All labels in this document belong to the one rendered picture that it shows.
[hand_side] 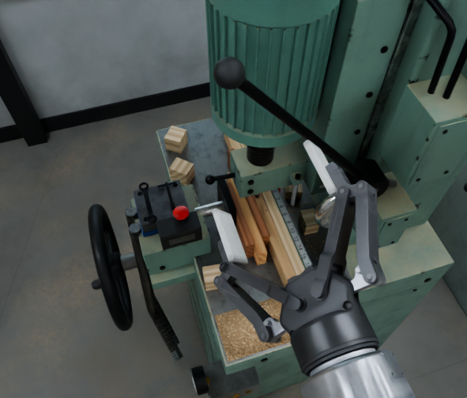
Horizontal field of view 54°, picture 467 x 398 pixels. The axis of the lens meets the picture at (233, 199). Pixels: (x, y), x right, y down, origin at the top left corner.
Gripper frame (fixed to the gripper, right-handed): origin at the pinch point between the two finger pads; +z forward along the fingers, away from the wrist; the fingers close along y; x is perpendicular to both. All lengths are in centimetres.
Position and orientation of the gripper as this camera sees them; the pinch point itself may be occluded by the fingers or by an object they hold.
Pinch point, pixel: (267, 188)
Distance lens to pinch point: 52.5
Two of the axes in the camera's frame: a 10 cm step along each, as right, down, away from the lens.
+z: -3.0, -7.9, 5.3
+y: 7.3, -5.5, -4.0
